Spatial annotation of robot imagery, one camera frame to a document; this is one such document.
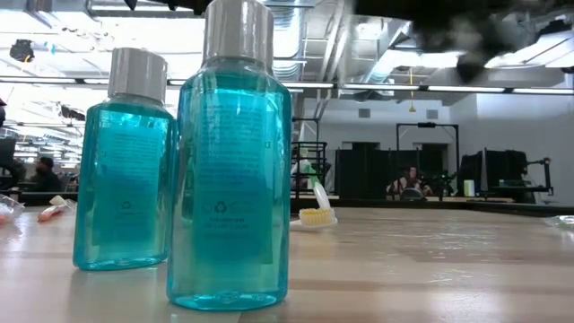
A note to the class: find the orange and white toothbrush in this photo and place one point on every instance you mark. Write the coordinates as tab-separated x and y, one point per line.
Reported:
49	214
316	216
9	211

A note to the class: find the black mesh toothbrush holder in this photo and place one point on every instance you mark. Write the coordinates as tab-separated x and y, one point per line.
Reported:
309	143

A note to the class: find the large silver ventilation duct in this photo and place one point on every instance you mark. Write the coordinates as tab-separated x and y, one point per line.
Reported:
381	58

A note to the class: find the white canister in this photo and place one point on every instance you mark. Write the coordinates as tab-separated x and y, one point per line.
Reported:
469	188

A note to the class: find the black monitor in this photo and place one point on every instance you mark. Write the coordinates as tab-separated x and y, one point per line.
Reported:
6	157

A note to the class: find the person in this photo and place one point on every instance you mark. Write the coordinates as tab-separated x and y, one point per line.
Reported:
409	181
45	177

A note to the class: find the ribbed silver ventilation duct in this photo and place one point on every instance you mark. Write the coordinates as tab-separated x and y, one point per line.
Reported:
282	45

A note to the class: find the blue mouthwash bottle white cap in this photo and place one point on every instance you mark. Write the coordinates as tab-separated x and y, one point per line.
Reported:
231	179
125	179

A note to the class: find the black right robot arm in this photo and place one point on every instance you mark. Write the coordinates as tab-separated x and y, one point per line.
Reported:
471	27

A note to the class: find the ceiling light strip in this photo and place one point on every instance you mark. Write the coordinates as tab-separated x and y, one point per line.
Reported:
309	84
381	86
466	89
542	91

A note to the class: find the black aluminium rig frame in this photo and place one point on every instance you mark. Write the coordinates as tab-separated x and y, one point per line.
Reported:
448	205

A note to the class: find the yellow hanging pendant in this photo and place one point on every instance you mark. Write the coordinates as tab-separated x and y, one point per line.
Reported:
411	107

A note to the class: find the black ceiling-hung device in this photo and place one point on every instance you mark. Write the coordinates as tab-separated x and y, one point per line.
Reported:
21	50

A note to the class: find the grey wall vent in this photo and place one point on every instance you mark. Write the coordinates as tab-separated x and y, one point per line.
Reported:
432	114
364	113

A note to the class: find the green and white toothbrush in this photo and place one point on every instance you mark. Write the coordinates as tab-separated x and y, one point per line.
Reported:
320	195
560	220

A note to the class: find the black partition wall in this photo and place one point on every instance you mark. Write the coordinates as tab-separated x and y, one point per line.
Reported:
367	175

